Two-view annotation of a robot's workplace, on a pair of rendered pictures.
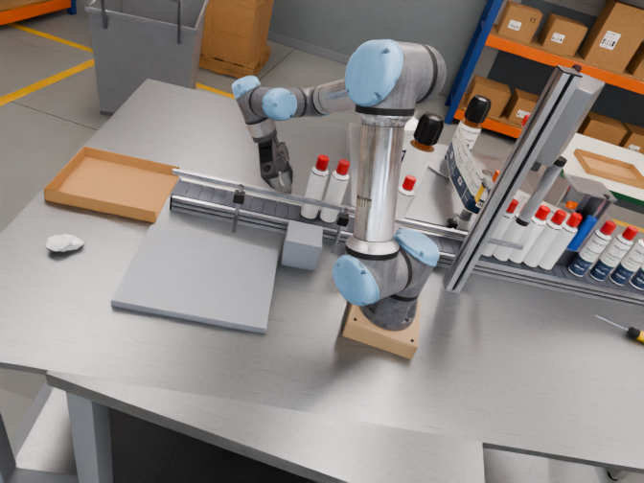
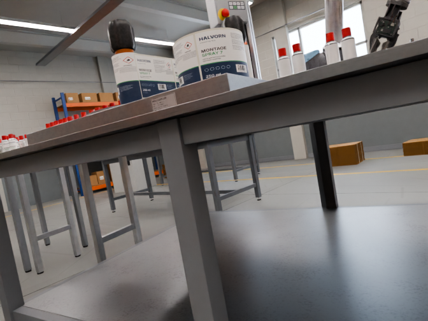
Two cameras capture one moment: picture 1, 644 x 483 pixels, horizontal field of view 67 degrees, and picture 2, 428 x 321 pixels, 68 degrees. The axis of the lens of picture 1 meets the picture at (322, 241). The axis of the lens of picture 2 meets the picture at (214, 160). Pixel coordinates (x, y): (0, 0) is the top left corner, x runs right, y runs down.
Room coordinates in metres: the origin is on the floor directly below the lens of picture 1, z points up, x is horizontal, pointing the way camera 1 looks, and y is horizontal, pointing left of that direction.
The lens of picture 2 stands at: (2.58, 0.42, 0.74)
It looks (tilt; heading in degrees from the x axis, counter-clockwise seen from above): 3 degrees down; 220
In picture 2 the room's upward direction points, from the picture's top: 10 degrees counter-clockwise
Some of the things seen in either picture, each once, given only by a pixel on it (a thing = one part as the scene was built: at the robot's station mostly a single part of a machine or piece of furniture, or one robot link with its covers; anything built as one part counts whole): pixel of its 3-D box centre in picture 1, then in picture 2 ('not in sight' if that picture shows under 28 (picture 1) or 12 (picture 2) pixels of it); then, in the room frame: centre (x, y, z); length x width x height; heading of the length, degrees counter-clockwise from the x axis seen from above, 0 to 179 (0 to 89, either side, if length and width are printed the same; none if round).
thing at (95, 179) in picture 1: (117, 182); not in sight; (1.16, 0.64, 0.85); 0.30 x 0.26 x 0.04; 98
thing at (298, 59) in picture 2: not in sight; (299, 68); (1.27, -0.13, 0.98); 0.05 x 0.05 x 0.20
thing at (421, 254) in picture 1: (407, 261); (311, 65); (0.93, -0.21, 1.04); 0.13 x 0.12 x 0.14; 138
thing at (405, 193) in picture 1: (400, 206); (285, 72); (1.27, -0.19, 0.98); 0.05 x 0.05 x 0.20
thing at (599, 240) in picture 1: (592, 248); not in sight; (1.37, -0.83, 0.98); 0.05 x 0.05 x 0.20
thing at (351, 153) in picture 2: not in sight; (339, 154); (-2.79, -1.41, 0.16); 0.64 x 0.53 x 0.31; 91
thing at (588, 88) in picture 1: (558, 116); (226, 7); (1.23, -0.47, 1.38); 0.17 x 0.10 x 0.19; 153
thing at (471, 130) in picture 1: (468, 130); (127, 66); (1.92, -0.43, 1.04); 0.09 x 0.09 x 0.29
